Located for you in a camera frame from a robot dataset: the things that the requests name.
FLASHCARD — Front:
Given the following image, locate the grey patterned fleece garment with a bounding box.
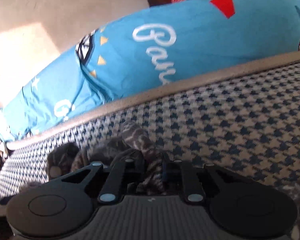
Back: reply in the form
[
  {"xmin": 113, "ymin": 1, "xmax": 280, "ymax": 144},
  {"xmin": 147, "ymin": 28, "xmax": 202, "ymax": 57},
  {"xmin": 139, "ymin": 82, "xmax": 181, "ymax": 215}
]
[{"xmin": 20, "ymin": 119, "xmax": 300, "ymax": 240}]

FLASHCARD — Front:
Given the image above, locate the houndstooth sofa cushion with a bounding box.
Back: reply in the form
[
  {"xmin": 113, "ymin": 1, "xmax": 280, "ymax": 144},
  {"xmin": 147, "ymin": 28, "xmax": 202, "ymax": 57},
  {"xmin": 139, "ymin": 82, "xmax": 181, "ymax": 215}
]
[{"xmin": 0, "ymin": 51, "xmax": 300, "ymax": 240}]

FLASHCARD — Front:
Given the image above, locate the blue cartoon print pillow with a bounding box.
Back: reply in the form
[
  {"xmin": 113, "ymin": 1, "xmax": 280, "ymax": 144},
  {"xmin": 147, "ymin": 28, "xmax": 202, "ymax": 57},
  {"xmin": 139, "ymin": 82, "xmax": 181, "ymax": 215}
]
[{"xmin": 0, "ymin": 0, "xmax": 300, "ymax": 142}]

